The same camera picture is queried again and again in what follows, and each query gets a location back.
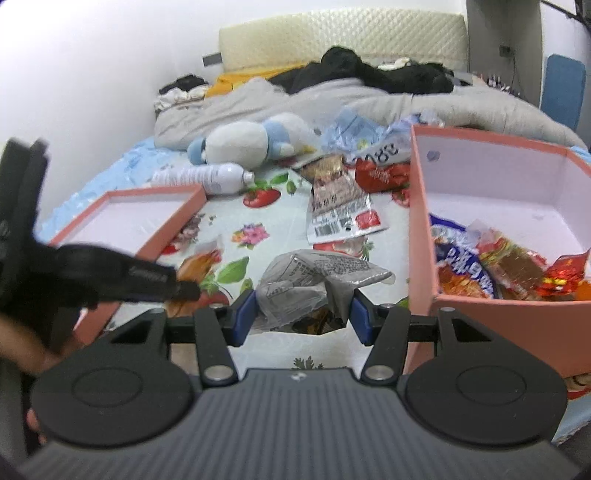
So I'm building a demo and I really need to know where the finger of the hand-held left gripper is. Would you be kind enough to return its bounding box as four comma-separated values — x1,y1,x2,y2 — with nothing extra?
172,280,202,302

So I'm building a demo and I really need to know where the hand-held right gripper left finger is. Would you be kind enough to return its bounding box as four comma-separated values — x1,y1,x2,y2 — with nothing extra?
90,290,257,387

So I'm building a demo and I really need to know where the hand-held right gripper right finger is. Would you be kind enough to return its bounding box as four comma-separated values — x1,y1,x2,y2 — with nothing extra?
349,288,504,385

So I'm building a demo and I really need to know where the silver grey snack packet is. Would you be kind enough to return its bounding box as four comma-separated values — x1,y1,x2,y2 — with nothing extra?
253,249,396,335

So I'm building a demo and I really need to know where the pink cardboard box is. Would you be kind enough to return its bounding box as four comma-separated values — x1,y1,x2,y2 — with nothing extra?
409,124,591,377

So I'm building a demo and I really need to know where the person's left hand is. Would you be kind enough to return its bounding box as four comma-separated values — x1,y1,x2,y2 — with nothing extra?
0,318,63,372

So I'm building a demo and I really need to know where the pink box lid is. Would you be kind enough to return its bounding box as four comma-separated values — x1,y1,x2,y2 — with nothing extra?
46,185,208,344

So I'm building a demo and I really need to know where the floral printed sheet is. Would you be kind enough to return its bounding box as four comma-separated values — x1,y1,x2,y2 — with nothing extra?
37,157,591,402

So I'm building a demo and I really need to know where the light blue bed sheet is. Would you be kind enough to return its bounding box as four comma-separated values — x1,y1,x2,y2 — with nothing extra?
37,136,195,232

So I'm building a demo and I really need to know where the blue noodle packet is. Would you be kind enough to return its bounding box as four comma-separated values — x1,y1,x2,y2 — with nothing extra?
429,213,500,298

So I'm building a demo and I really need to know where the white spray bottle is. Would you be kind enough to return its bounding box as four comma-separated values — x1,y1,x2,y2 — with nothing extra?
151,162,256,195

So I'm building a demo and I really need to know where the brown and red snack packet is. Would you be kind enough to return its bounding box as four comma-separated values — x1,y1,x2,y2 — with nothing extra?
305,154,389,245

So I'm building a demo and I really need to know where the white and blue plush toy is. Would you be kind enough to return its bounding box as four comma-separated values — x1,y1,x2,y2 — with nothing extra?
187,113,319,166

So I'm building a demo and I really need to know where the yellow brown snack packet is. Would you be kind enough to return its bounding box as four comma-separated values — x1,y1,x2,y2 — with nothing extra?
478,228,549,298

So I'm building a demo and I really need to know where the white printed plastic bag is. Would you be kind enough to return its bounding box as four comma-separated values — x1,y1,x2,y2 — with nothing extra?
358,137,413,167

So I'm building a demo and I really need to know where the clear blue printed plastic bag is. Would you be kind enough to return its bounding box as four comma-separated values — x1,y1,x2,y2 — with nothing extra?
321,106,446,160

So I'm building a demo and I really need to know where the grey duvet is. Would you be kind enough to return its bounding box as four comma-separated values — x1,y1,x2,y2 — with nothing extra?
154,78,589,151

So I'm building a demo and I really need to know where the pile of folded clothes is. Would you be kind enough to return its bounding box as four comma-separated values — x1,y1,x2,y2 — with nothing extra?
154,73,213,112

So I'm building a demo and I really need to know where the shiny red snack packet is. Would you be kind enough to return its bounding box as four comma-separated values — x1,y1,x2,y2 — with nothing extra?
539,249,591,298

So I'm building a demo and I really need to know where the yellow cloth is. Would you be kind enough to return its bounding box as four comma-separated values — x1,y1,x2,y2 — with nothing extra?
204,65,296,97

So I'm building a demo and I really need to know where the black clothing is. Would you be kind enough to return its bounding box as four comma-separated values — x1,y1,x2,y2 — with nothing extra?
268,45,455,95

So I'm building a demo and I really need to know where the cream quilted headboard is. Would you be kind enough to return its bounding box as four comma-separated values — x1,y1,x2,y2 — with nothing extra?
218,12,467,75

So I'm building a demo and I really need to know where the blue chair back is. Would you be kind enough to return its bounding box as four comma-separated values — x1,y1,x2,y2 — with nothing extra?
541,54,587,132

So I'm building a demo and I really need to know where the white cabinet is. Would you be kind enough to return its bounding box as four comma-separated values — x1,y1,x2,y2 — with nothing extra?
464,0,591,109

